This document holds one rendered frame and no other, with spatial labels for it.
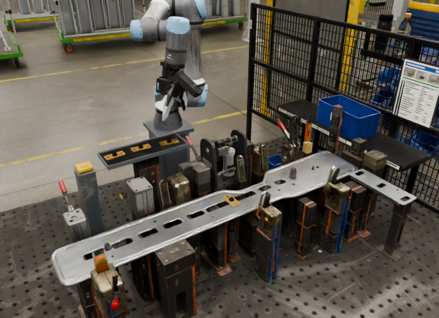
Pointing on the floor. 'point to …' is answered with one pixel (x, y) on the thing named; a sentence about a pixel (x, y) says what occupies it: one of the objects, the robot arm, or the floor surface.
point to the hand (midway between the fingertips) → (175, 116)
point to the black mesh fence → (333, 78)
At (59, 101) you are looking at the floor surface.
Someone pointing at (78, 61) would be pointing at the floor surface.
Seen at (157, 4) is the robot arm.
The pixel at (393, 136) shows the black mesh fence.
